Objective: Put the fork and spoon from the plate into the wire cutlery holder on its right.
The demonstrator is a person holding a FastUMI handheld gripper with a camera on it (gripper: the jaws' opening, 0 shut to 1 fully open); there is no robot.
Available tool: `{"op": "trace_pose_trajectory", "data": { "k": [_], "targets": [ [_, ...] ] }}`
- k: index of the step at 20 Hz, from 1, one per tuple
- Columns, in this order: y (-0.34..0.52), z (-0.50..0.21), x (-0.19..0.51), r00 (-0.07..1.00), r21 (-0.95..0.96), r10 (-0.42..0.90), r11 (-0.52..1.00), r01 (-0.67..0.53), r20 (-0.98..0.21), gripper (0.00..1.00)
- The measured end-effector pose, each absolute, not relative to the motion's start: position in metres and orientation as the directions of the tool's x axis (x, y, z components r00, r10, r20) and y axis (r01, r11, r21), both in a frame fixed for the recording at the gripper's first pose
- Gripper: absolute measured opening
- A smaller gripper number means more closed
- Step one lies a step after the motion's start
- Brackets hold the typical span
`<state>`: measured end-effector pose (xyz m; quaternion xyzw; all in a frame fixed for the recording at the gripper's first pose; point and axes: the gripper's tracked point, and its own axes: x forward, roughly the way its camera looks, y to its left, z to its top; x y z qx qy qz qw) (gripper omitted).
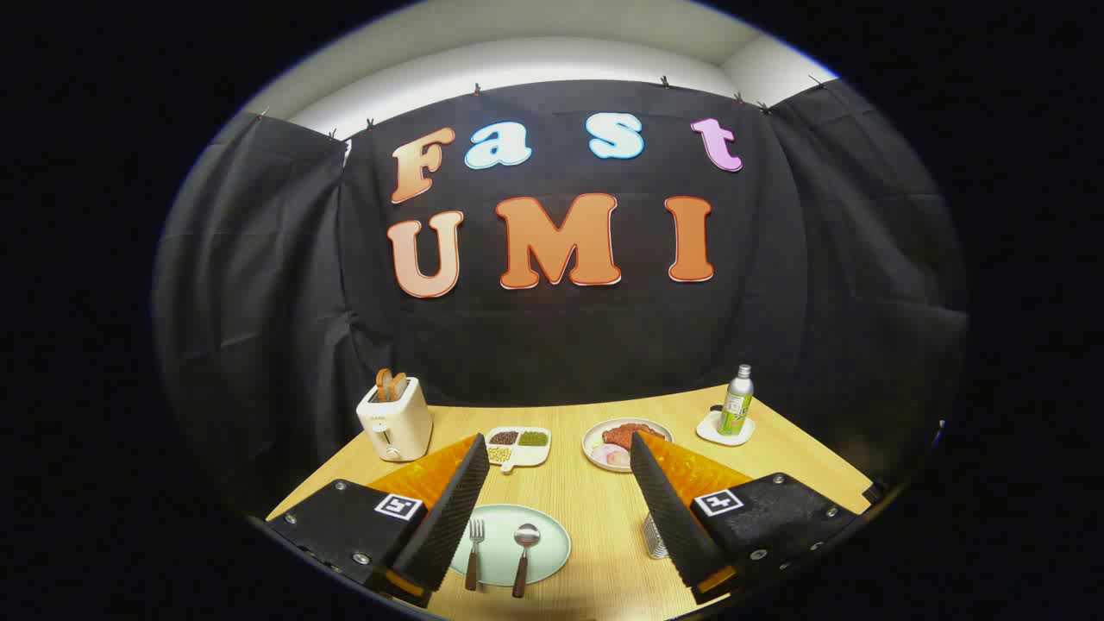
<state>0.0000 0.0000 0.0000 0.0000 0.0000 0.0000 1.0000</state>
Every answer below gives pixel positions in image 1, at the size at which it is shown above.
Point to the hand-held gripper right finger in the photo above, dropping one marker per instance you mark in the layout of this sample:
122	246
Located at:
673	517

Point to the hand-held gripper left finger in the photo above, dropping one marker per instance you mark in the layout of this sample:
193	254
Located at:
453	517

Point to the metal cutlery rack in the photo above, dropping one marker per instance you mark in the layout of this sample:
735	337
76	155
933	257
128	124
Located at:
654	535

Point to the light blue plate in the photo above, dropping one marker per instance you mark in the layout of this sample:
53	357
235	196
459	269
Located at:
498	552

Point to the red tomato slice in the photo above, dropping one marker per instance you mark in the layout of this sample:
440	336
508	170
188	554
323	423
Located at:
621	460

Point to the pile of yellow beans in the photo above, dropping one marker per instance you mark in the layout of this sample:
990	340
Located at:
498	454

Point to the pile of dark beans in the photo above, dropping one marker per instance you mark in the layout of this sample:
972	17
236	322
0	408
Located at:
504	437

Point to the pink ham slice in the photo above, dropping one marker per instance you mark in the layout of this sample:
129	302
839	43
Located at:
604	452

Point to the white square coaster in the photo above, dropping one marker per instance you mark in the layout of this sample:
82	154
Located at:
711	429

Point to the brown steak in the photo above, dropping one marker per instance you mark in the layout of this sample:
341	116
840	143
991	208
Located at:
625	433

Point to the white divided tray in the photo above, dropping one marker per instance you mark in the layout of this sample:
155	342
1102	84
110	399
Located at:
528	455

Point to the cream white toaster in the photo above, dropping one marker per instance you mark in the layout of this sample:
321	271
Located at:
397	427

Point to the white round food plate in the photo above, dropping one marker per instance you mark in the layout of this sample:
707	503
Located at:
593	440

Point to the pile of green beans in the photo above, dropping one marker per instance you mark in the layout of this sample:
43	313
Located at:
533	438

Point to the silver bottle with green label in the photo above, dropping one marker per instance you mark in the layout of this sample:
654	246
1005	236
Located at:
736	410

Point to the brown toast slice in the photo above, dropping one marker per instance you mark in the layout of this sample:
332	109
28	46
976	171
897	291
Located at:
383	385
398	386

